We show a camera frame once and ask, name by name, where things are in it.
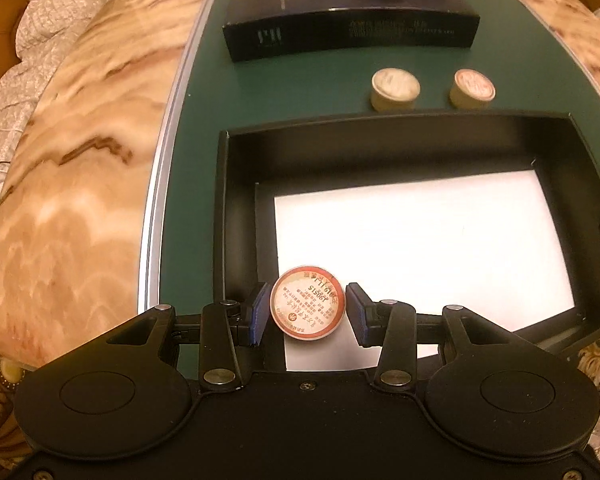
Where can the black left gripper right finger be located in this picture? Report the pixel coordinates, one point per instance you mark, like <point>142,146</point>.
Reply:
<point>392,327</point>

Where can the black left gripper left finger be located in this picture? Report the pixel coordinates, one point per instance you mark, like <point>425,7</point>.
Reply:
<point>230,337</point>

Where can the red-rimmed white capsule cup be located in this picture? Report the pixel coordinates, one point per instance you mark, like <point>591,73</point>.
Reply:
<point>307,303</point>

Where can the brown-lidded white capsule cup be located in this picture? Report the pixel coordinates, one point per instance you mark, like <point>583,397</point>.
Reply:
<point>393,89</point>

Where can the red-lidded white capsule cup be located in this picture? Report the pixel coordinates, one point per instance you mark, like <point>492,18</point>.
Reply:
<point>471,90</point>

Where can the dark blue box lid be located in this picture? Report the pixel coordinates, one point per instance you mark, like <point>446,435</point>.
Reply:
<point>264,28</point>

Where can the black open box tray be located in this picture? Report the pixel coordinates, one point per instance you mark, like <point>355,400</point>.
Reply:
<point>496,210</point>

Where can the green desk mat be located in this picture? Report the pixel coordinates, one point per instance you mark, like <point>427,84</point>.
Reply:
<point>534,52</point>

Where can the white quilted sofa cover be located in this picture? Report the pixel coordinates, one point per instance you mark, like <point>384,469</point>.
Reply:
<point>44,36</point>

